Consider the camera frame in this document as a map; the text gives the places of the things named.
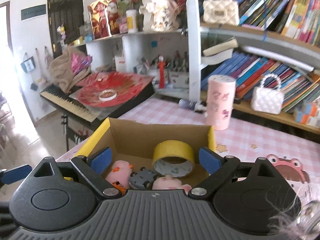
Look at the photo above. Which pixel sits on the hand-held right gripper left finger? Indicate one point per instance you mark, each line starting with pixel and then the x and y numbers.
pixel 101 161

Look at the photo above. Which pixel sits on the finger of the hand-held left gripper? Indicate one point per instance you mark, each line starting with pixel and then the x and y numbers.
pixel 17 174

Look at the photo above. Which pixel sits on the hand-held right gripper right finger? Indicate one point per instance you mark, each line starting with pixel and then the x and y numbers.
pixel 208 161

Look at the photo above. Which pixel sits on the pink pig toy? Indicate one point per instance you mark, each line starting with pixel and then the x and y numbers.
pixel 167 183
pixel 119 172

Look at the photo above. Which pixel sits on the yellow tape roll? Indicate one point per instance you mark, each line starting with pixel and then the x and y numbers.
pixel 172 150

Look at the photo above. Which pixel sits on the yellow cardboard box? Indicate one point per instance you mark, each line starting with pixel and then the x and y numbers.
pixel 130 132

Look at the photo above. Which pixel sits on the grey toy truck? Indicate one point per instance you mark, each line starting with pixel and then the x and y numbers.
pixel 142 178

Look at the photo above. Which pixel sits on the black keyboard stand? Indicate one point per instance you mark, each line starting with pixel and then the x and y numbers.
pixel 66 135

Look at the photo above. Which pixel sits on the pink printed tablecloth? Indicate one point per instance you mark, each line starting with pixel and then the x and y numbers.
pixel 250 140

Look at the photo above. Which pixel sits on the pink cylinder container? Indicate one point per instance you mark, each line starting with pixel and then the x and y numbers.
pixel 220 100

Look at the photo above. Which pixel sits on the white tape roll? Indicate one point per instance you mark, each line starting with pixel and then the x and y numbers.
pixel 107 96

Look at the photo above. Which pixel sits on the black electronic keyboard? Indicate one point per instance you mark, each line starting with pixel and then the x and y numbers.
pixel 65 100

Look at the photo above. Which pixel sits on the white quilted handbag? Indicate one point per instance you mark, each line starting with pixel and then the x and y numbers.
pixel 267 98

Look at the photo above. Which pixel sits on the pen holder box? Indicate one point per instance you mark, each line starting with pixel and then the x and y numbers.
pixel 178 76

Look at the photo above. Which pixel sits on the white fluffy fur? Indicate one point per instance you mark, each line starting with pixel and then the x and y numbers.
pixel 287 212

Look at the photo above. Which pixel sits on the white red label box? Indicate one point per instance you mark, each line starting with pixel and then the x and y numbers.
pixel 120 63

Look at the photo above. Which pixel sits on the pink foil wrapper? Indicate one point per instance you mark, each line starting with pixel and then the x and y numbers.
pixel 81 63

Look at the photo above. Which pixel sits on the brown plush blanket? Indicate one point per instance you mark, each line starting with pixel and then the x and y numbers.
pixel 61 70

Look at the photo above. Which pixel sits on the red dress figurine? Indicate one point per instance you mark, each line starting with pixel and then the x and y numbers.
pixel 161 72

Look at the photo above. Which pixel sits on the row of slanted books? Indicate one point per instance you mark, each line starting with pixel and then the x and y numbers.
pixel 265 70

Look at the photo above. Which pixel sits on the white bookshelf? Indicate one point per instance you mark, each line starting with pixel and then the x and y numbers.
pixel 193 55

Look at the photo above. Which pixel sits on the thick white book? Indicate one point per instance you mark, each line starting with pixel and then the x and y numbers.
pixel 220 52

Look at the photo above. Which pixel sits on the orange and blue boxes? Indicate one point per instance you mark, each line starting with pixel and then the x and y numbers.
pixel 308 115

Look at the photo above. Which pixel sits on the white rolled paper tube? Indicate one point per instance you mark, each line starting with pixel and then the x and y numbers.
pixel 275 56

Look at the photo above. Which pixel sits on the large red fortune doll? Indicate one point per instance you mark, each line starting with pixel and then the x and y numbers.
pixel 98 20

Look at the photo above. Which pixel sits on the white plastic jar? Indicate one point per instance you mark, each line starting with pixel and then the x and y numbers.
pixel 131 21

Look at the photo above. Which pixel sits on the small red fortune doll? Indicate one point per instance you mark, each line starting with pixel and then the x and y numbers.
pixel 114 15

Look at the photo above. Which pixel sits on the cream quilted handbag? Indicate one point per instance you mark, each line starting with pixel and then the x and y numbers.
pixel 220 12

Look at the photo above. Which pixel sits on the dark wooden door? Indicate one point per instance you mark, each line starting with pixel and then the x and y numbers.
pixel 66 7

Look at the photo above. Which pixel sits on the white plush rabbit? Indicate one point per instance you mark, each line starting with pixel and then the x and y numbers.
pixel 158 10

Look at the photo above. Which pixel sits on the row of colourful books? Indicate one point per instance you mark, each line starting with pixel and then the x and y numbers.
pixel 282 12

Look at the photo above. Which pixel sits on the hanging wall bag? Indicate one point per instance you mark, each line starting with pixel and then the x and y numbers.
pixel 28 64

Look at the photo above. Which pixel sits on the green wall sign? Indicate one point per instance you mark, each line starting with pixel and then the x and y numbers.
pixel 33 12

